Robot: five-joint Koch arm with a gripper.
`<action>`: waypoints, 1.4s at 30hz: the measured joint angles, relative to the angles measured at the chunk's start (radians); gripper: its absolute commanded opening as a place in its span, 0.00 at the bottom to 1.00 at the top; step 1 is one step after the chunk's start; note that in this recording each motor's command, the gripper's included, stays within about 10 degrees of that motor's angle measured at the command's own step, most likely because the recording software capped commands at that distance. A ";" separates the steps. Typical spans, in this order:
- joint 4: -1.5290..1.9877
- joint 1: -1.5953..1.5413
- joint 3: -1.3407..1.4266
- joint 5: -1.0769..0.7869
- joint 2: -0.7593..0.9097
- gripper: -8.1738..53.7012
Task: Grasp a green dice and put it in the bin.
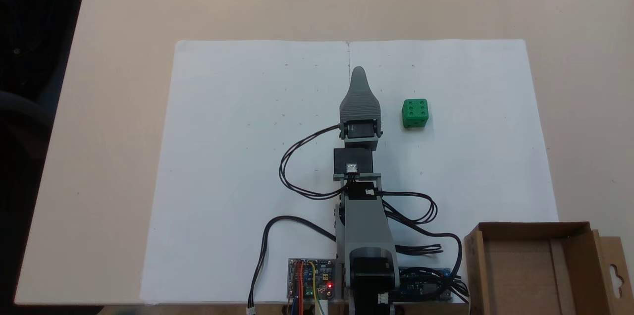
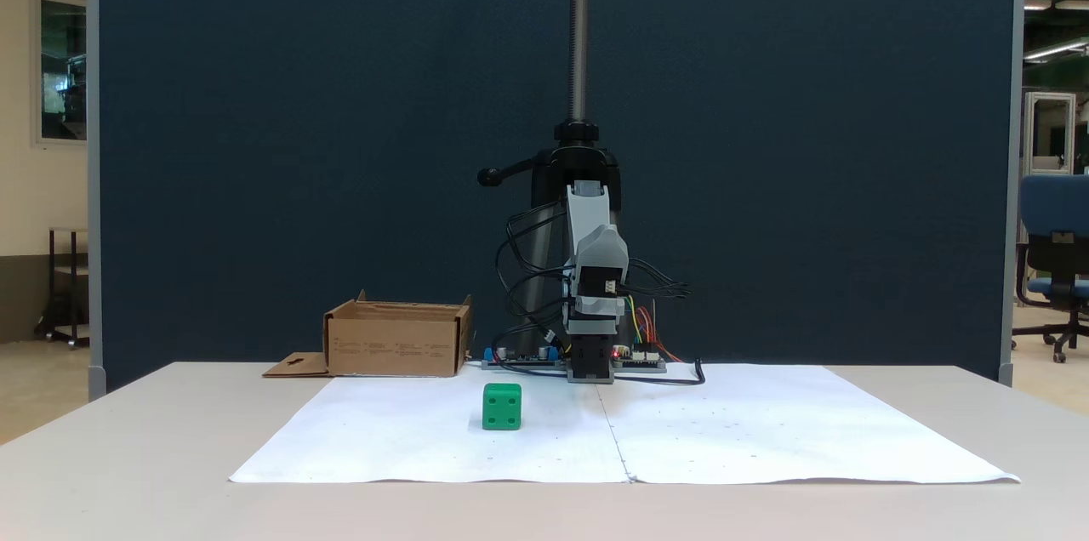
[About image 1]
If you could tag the grey movable gripper jaw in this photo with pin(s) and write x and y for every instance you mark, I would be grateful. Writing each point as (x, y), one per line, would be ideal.
(360, 102)

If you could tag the green dice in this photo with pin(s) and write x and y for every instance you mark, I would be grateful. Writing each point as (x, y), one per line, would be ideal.
(415, 114)

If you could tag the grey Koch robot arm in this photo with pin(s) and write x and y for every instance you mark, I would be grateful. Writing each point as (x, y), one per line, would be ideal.
(364, 226)

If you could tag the white paper sheet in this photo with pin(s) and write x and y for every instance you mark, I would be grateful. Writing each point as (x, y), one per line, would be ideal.
(237, 156)
(470, 171)

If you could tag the circuit board with red LED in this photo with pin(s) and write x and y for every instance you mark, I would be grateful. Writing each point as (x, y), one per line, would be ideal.
(317, 280)

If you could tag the blue circuit board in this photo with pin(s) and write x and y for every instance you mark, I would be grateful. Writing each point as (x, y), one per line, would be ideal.
(426, 285)

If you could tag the brown cardboard box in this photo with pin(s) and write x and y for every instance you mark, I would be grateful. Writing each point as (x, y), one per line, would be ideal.
(525, 275)

